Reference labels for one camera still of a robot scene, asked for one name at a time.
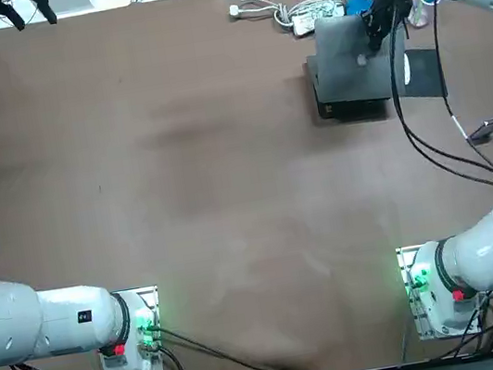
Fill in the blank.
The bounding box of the blue desk lamp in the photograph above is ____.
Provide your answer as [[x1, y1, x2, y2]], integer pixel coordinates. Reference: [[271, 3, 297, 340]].
[[345, 0, 378, 19]]

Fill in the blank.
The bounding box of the black mouse pad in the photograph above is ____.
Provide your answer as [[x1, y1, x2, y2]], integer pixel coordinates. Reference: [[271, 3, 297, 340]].
[[397, 44, 450, 104]]

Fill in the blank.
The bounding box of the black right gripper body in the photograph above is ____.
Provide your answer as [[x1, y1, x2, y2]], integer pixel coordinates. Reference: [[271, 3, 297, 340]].
[[363, 0, 418, 34]]

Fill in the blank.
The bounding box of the white power strip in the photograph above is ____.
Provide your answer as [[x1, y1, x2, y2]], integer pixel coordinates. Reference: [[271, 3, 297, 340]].
[[285, 0, 352, 39]]

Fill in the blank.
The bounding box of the grey laptop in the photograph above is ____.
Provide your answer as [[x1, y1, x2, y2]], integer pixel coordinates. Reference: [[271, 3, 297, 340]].
[[304, 5, 416, 112]]

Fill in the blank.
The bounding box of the black cable with white tag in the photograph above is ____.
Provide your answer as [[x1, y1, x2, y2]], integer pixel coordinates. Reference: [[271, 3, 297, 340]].
[[425, 0, 493, 202]]

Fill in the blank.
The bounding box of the pink mesh pen cup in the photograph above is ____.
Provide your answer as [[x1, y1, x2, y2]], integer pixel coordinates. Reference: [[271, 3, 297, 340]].
[[404, 0, 434, 32]]

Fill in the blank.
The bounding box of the white cable with plug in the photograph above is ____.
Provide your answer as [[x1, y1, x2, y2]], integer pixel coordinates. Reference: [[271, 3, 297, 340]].
[[226, 0, 297, 39]]

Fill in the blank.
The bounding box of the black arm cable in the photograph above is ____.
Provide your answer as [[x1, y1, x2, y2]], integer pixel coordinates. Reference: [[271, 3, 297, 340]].
[[376, 0, 493, 210]]

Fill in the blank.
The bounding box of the black laptop stand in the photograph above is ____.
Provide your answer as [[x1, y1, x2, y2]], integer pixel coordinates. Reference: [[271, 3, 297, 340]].
[[304, 45, 395, 131]]

